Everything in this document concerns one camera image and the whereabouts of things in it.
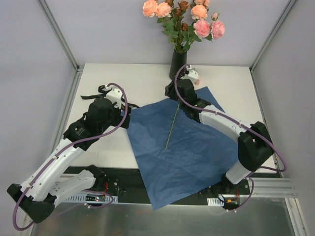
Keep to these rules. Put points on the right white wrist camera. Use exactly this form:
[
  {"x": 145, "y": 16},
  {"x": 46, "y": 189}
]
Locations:
[{"x": 191, "y": 74}]

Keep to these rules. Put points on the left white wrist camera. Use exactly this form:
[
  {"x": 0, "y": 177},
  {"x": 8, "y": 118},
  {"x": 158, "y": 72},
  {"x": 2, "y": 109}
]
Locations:
[{"x": 114, "y": 94}]

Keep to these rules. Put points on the white cable duct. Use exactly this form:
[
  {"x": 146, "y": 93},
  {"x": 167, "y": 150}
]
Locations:
[
  {"x": 215, "y": 202},
  {"x": 91, "y": 198}
]

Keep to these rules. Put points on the peach rose stem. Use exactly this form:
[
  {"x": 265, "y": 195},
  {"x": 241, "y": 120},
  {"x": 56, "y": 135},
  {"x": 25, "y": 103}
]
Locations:
[{"x": 200, "y": 28}]

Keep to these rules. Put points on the brown orange rose stem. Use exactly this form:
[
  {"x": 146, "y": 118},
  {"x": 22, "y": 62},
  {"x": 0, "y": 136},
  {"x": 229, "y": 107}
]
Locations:
[{"x": 177, "y": 16}]

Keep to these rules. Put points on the blue wrapping paper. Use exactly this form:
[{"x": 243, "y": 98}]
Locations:
[{"x": 197, "y": 155}]

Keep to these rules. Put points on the aluminium frame post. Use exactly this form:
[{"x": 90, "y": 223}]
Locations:
[
  {"x": 275, "y": 29},
  {"x": 58, "y": 33}
]

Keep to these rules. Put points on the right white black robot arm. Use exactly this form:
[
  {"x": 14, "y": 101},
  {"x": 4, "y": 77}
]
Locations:
[{"x": 253, "y": 140}]

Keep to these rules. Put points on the right aluminium frame post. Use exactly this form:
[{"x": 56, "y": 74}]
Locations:
[{"x": 275, "y": 29}]

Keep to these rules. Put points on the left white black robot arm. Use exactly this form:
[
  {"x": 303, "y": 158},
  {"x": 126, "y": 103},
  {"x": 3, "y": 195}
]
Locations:
[{"x": 40, "y": 194}]

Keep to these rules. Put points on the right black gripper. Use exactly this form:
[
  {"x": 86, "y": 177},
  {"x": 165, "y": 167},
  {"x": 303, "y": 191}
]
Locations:
[{"x": 183, "y": 73}]

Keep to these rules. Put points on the right white cable duct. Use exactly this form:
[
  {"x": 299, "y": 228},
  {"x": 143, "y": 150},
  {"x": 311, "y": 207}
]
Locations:
[{"x": 215, "y": 202}]

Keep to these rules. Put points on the large pink rose stem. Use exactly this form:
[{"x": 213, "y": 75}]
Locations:
[{"x": 162, "y": 10}]

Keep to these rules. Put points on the black tapered vase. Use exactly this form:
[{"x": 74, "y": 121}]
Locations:
[{"x": 178, "y": 60}]

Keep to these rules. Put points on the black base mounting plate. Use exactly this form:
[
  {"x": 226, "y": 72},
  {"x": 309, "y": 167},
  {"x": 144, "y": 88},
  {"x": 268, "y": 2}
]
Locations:
[{"x": 128, "y": 186}]

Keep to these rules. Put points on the left aluminium frame post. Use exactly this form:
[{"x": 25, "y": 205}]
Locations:
[{"x": 58, "y": 33}]

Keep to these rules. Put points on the left white cable duct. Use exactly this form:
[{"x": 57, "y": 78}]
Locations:
[{"x": 91, "y": 198}]

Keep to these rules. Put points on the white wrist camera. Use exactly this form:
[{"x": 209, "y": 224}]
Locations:
[
  {"x": 191, "y": 74},
  {"x": 114, "y": 94}
]

